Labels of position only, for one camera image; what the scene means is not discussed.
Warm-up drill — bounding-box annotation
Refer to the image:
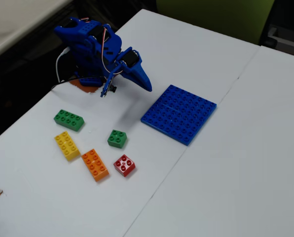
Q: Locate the yellow 2x4 block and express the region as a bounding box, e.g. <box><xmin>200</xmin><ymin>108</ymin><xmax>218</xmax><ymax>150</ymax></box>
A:
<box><xmin>54</xmin><ymin>130</ymin><xmax>81</xmax><ymax>162</ymax></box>

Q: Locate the green 2x4 block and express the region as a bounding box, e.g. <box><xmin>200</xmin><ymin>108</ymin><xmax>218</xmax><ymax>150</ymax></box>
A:
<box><xmin>53</xmin><ymin>109</ymin><xmax>85</xmax><ymax>132</ymax></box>

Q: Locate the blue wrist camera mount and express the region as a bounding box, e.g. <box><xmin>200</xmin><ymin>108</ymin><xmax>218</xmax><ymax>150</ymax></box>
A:
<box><xmin>100</xmin><ymin>70</ymin><xmax>118</xmax><ymax>98</ymax></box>

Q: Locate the red 2x2 block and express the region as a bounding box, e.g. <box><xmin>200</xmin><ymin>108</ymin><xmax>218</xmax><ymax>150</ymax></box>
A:
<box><xmin>113</xmin><ymin>154</ymin><xmax>136</xmax><ymax>178</ymax></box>

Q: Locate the blue 8x8 plate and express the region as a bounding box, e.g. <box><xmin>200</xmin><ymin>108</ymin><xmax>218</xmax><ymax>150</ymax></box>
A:
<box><xmin>140</xmin><ymin>84</ymin><xmax>218</xmax><ymax>147</ymax></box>

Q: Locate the white desk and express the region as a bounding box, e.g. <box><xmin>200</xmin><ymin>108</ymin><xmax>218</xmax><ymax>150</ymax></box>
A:
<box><xmin>0</xmin><ymin>0</ymin><xmax>74</xmax><ymax>64</ymax></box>

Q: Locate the green 2x2 block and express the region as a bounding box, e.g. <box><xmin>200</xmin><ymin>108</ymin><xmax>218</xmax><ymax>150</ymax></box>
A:
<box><xmin>107</xmin><ymin>129</ymin><xmax>128</xmax><ymax>149</ymax></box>

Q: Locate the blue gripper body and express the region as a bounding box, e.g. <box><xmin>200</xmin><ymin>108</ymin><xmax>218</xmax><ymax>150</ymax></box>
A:
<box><xmin>114</xmin><ymin>46</ymin><xmax>143</xmax><ymax>75</ymax></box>

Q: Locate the orange 2x4 block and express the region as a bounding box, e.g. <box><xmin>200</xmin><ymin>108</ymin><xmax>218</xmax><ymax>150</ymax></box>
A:
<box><xmin>81</xmin><ymin>148</ymin><xmax>110</xmax><ymax>183</ymax></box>

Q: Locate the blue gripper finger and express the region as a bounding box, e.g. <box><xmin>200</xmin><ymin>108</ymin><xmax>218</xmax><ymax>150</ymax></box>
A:
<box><xmin>121</xmin><ymin>67</ymin><xmax>150</xmax><ymax>91</ymax></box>
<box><xmin>136</xmin><ymin>61</ymin><xmax>153</xmax><ymax>92</ymax></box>

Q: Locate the white foam board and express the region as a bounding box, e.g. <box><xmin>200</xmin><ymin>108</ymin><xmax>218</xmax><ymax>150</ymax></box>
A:
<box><xmin>0</xmin><ymin>8</ymin><xmax>261</xmax><ymax>237</ymax></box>
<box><xmin>123</xmin><ymin>45</ymin><xmax>294</xmax><ymax>237</ymax></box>

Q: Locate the grey box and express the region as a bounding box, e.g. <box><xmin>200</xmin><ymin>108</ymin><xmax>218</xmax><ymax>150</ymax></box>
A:
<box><xmin>264</xmin><ymin>23</ymin><xmax>294</xmax><ymax>59</ymax></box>

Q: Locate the white cable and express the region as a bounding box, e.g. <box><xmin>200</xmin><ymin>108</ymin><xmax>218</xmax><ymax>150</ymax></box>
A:
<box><xmin>55</xmin><ymin>47</ymin><xmax>71</xmax><ymax>83</ymax></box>

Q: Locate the green chair back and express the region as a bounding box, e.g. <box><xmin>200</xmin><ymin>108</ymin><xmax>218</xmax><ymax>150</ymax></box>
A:
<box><xmin>155</xmin><ymin>0</ymin><xmax>276</xmax><ymax>46</ymax></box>

